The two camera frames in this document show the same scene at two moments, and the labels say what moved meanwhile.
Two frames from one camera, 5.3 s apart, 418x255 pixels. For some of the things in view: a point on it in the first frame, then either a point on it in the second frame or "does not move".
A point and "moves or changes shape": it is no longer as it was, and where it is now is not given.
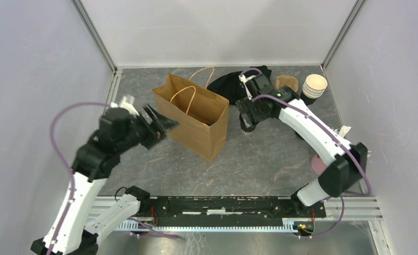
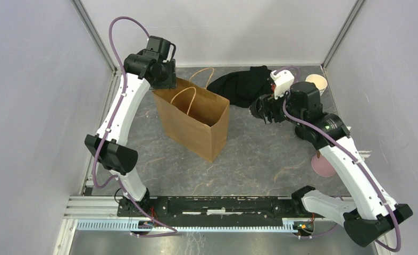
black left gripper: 158,127 to 171,82
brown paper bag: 195,116 does not move
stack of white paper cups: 314,86 does not move
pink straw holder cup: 318,164 does not move
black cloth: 232,86 does not move
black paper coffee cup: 248,124 moves or changes shape
